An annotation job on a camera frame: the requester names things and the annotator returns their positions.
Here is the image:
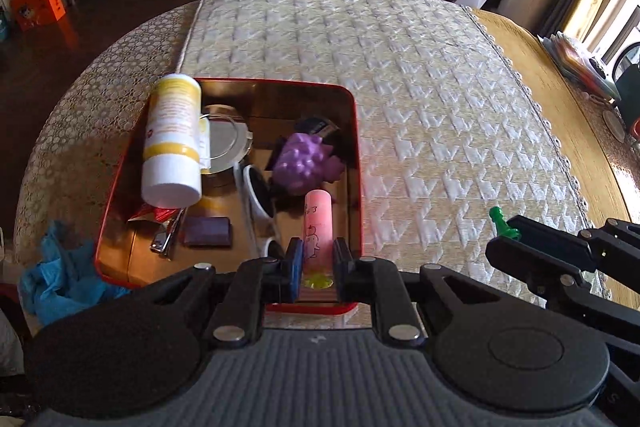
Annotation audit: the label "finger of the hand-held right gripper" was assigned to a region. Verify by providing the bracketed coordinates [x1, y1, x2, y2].
[507, 215, 640, 270]
[486, 237, 596, 305]

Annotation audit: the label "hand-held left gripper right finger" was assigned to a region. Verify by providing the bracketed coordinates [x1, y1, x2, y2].
[332, 237, 501, 349]

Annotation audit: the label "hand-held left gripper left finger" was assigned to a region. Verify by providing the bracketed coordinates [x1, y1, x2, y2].
[145, 237, 306, 349]

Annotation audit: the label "pink tube bottle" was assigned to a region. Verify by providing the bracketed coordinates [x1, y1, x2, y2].
[301, 189, 335, 290]

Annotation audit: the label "green chess pawn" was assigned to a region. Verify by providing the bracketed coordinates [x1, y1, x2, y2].
[489, 205, 522, 240]

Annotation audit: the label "red tin box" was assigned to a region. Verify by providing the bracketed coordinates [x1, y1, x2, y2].
[94, 77, 362, 314]

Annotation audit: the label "white sunglasses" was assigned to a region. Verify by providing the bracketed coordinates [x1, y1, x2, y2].
[232, 163, 286, 260]

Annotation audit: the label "purple block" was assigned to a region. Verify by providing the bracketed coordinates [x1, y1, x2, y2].
[180, 216, 234, 249]

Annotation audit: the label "purple bumpy toy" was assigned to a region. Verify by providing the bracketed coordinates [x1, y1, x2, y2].
[272, 132, 346, 196]

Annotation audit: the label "silver nail clipper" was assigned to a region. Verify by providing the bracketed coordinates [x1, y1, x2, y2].
[150, 207, 187, 260]

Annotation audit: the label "round metal tin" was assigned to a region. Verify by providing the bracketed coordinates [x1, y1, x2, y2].
[200, 104, 254, 175]

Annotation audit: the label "red paper packet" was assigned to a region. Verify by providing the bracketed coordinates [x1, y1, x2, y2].
[127, 204, 181, 225]

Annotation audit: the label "white and yellow bottle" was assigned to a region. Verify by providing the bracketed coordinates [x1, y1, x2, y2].
[141, 73, 211, 209]

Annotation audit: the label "white round coaster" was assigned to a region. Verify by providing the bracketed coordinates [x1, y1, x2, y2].
[601, 109, 627, 142]

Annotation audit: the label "stack of books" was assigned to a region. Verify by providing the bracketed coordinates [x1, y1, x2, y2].
[537, 32, 623, 102]

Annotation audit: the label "cream quilted mat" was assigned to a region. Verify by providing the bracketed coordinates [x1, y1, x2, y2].
[172, 0, 601, 333]

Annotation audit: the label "white washing machine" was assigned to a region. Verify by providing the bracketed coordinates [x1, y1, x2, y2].
[602, 42, 640, 82]

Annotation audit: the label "blue plastic bag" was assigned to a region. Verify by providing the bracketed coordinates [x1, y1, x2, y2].
[19, 219, 131, 328]

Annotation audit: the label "orange gift box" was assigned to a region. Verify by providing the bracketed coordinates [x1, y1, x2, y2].
[10, 0, 67, 32]

